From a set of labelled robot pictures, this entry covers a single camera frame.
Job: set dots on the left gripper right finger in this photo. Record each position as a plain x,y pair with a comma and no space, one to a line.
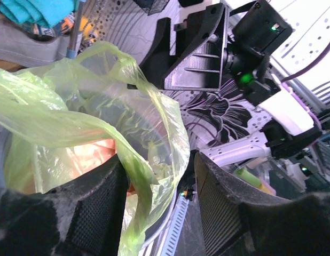
239,219

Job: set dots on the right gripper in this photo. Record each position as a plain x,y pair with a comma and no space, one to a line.
200,43

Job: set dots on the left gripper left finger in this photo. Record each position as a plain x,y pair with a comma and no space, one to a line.
81,217

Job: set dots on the green trash bag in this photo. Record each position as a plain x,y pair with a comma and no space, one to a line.
101,94

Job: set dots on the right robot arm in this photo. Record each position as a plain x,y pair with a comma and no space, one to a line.
250,115

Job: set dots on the blue trash bin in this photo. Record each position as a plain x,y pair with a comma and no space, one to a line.
152,232

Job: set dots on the yellow plush toy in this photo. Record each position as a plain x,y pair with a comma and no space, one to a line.
89,33

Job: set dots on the teal folded cloth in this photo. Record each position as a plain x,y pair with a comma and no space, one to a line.
46,13

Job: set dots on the white shoe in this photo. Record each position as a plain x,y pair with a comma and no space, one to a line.
17,47

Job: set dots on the black wire basket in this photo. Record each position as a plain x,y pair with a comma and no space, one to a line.
151,7

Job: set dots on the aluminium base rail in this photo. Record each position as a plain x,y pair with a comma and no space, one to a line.
175,228

